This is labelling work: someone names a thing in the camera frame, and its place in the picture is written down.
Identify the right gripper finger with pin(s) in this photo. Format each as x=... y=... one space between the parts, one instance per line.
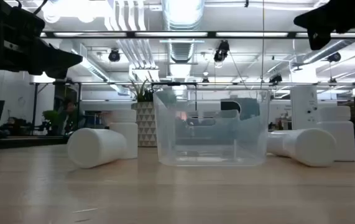
x=318 y=39
x=318 y=18

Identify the white plastic pill bottle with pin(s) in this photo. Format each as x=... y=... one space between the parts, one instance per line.
x=342 y=133
x=93 y=147
x=314 y=147
x=127 y=133

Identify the black background robot arm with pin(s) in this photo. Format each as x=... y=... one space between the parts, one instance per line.
x=12 y=126

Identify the clear plastic basket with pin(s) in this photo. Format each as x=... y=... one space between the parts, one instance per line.
x=164 y=130

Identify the black ceiling spotlight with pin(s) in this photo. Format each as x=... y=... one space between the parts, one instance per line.
x=276 y=78
x=334 y=57
x=114 y=56
x=221 y=51

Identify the person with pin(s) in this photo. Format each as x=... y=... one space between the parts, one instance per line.
x=68 y=112

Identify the green background potted plant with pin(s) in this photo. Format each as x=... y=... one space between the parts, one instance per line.
x=50 y=115

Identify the spiky green plant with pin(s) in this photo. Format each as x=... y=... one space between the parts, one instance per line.
x=140 y=93

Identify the green succulent plant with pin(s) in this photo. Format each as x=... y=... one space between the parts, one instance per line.
x=150 y=96

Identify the white grey triangle-pattern pot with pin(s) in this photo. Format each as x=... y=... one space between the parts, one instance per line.
x=146 y=124

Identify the black upright frame post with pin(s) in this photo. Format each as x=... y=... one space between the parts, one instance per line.
x=35 y=105
x=79 y=105

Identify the silver ceiling air duct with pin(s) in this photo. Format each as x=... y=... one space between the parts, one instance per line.
x=181 y=49

